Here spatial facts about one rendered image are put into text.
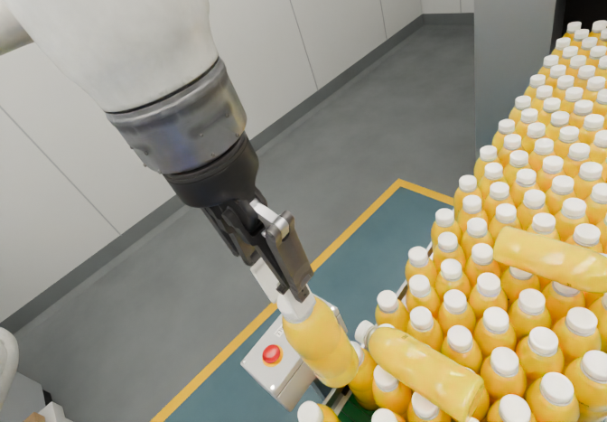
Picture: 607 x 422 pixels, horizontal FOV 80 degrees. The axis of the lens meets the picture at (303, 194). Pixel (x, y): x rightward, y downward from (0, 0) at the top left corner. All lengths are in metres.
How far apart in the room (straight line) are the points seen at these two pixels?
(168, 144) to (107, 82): 0.05
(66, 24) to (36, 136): 2.71
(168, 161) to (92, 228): 2.94
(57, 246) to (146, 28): 3.02
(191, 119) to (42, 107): 2.67
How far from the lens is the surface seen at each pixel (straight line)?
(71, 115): 2.94
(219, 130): 0.27
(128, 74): 0.24
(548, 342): 0.74
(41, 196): 3.05
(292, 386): 0.79
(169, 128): 0.25
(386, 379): 0.70
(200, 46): 0.25
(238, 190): 0.29
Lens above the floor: 1.75
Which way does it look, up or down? 38 degrees down
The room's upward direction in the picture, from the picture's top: 23 degrees counter-clockwise
